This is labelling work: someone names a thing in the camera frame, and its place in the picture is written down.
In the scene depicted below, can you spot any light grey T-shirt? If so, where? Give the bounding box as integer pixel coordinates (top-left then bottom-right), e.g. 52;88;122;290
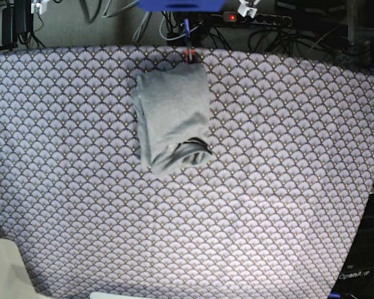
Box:
132;64;213;176

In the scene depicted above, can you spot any red table clamp centre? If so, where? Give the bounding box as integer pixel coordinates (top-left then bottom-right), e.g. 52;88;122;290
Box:
185;47;195;64

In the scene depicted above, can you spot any fan-patterned purple table cloth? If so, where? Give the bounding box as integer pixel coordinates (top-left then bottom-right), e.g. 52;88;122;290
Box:
0;45;374;298

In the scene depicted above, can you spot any black power strip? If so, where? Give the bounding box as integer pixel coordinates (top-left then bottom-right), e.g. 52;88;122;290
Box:
221;11;292;27

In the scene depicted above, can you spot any black OpenArm box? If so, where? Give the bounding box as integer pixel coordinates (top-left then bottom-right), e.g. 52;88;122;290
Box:
333;193;374;298

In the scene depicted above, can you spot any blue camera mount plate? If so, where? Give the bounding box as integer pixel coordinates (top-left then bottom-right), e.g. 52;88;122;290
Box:
138;0;226;12

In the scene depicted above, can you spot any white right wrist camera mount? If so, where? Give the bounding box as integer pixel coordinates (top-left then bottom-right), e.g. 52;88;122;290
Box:
31;0;50;15

